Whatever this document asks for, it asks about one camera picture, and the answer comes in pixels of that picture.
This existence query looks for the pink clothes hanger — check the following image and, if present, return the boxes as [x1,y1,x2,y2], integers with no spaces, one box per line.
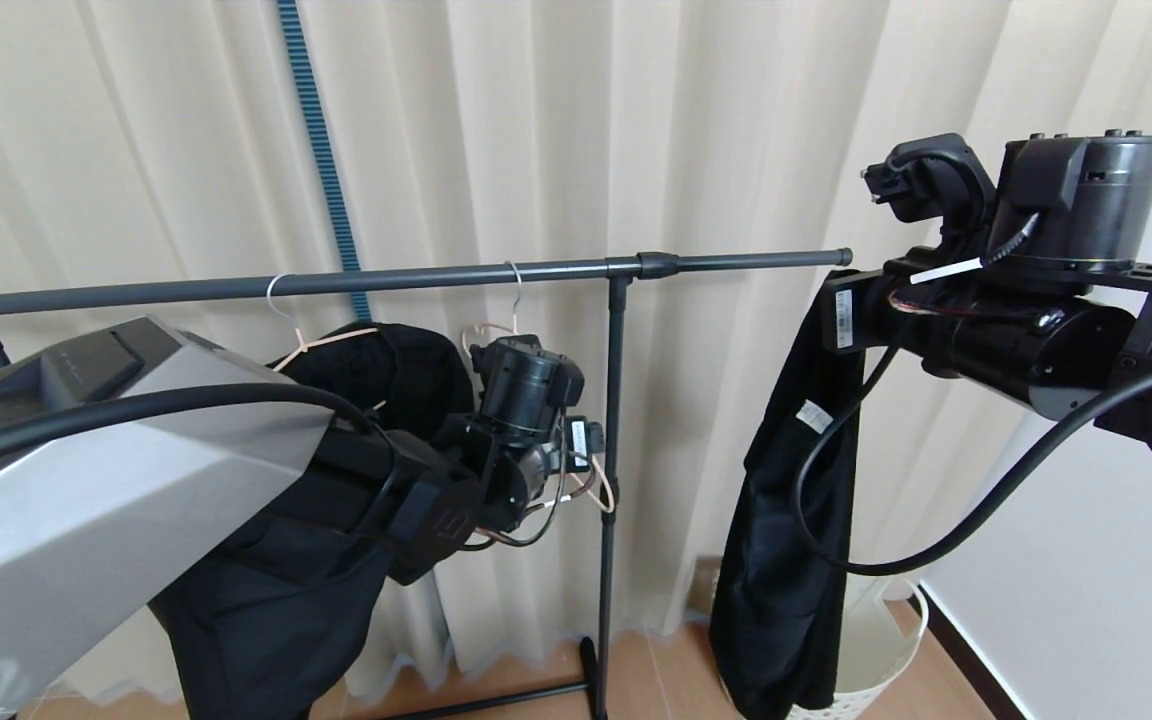
[266,273,387,413]
[461,262,617,516]

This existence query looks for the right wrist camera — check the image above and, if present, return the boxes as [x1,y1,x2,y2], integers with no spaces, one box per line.
[861,133,999,263]

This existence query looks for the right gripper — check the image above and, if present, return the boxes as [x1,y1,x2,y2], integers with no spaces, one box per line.
[821,268,1137,419]

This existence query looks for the black t-shirt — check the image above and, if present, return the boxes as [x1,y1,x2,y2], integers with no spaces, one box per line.
[709,270,872,720]

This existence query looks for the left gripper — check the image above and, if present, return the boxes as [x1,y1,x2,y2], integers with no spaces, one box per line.
[491,418,605,526]

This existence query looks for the white laundry basket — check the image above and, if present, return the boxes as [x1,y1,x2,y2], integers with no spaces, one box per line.
[711,575,930,720]

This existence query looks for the black shorts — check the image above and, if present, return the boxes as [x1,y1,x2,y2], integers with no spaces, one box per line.
[148,320,477,720]

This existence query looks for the black clothes rack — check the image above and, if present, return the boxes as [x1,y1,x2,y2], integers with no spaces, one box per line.
[0,248,853,720]

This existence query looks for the beige curtain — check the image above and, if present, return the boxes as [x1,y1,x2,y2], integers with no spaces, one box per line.
[0,0,1152,701]

